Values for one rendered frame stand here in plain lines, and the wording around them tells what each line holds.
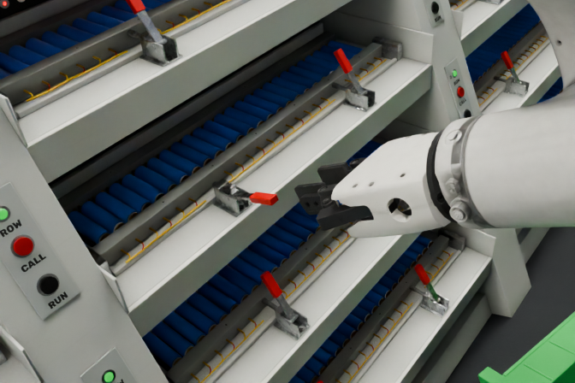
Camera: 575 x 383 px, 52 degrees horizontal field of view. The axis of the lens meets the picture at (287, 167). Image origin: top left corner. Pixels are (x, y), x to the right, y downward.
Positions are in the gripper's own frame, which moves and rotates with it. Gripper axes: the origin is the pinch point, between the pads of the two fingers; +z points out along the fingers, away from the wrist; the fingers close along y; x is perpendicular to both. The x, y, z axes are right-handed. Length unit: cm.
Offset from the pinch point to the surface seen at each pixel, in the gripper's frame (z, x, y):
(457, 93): 14.9, -8.8, 46.1
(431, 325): 20.5, -39.0, 23.0
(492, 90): 23, -17, 68
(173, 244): 17.8, -0.2, -9.0
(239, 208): 15.7, -1.0, -0.5
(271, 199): 8.5, -0.3, -0.6
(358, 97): 15.5, 0.9, 25.3
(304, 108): 20.1, 3.2, 19.3
